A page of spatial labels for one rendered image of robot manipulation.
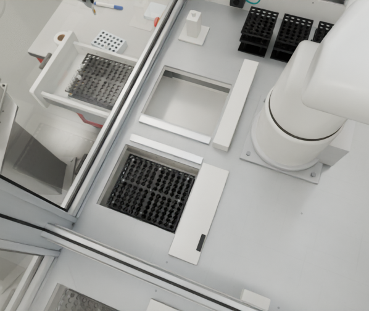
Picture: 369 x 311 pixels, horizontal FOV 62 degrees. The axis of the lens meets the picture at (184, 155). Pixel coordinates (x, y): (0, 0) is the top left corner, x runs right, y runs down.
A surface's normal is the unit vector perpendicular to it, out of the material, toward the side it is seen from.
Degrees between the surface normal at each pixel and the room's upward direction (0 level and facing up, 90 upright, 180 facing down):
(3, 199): 90
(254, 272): 0
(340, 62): 23
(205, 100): 0
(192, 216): 0
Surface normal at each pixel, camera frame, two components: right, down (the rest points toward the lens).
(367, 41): -0.11, -0.21
